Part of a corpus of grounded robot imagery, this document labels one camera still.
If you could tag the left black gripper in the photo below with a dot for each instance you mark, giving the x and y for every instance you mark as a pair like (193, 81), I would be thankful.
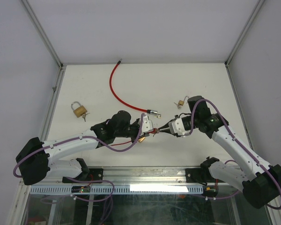
(136, 123)

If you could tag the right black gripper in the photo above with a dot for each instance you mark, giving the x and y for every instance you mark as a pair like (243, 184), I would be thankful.
(166, 126)

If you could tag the red thin-cable padlock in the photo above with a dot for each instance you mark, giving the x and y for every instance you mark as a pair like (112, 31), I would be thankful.
(128, 142)

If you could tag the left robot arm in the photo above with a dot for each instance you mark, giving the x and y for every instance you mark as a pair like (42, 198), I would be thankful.
(39, 160)

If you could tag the open brass padlock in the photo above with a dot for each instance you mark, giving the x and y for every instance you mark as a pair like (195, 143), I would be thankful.
(140, 140)

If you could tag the small brass padlock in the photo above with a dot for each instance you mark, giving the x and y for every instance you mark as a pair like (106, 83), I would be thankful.
(181, 103)

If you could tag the closed brass padlock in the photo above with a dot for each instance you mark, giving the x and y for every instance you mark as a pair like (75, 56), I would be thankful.
(79, 110)

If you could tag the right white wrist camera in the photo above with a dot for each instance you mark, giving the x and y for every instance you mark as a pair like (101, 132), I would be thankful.
(178, 126)

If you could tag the thick red cable lock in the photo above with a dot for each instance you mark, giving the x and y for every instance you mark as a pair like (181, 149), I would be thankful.
(134, 88)

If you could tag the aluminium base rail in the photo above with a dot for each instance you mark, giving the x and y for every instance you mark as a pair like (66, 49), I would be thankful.
(140, 174)

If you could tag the white slotted cable duct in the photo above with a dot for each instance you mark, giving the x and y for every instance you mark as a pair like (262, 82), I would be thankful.
(133, 189)

